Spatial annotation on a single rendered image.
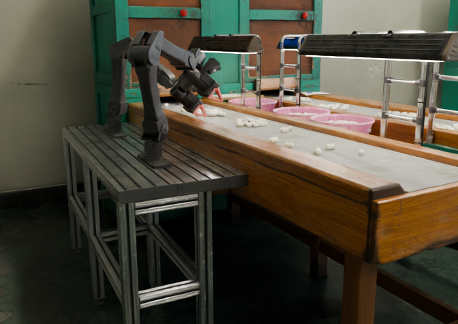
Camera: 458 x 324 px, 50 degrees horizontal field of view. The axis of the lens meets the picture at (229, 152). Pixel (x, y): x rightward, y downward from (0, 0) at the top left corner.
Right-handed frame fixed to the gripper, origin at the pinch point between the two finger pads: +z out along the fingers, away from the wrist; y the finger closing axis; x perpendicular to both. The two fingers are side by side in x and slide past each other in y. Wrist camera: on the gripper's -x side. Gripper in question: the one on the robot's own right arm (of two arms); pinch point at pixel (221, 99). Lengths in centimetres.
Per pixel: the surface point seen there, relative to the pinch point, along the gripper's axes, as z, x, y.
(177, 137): -0.4, 21.7, 12.7
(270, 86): 59, -46, 75
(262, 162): -3, 19, -55
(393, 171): 14, 4, -85
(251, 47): -1.3, -26.6, 2.5
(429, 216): 14, 12, -103
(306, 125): 27.0, -10.4, -21.8
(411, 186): 9, 8, -98
